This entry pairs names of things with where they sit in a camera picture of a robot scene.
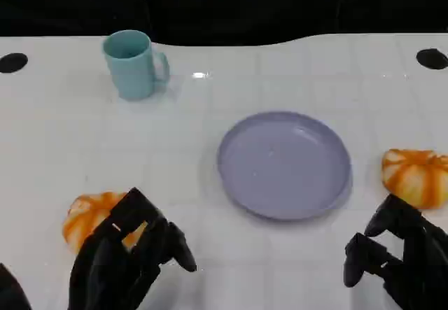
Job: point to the pale green mug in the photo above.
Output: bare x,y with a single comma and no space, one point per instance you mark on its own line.
133,75

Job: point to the lilac plate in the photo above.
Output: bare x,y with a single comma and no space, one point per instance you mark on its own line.
283,163

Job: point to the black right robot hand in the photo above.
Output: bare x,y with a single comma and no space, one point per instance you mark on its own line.
420,261

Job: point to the black table grommet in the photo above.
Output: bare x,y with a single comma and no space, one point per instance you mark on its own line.
12,63
432,58

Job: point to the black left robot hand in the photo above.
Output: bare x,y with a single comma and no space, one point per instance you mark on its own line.
105,268

